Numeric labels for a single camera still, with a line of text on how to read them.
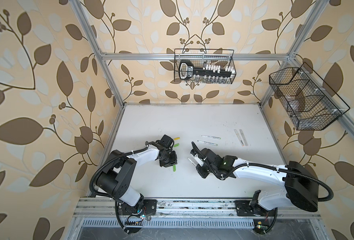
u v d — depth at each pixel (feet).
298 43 2.76
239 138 3.34
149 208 2.42
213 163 2.03
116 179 1.46
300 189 1.34
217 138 3.26
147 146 1.96
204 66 2.64
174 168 2.88
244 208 2.42
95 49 2.86
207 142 3.24
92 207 2.50
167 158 2.53
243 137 3.34
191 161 2.71
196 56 2.99
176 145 3.22
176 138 3.34
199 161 2.37
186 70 2.76
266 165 1.61
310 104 2.38
